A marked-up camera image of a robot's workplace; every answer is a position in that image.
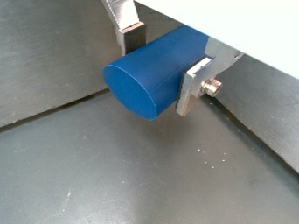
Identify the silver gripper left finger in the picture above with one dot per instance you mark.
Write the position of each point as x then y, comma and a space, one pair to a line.
129, 27

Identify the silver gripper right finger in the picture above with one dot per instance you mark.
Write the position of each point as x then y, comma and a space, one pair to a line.
199, 79

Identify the blue cylinder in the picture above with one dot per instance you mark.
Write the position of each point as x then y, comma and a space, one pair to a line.
144, 78

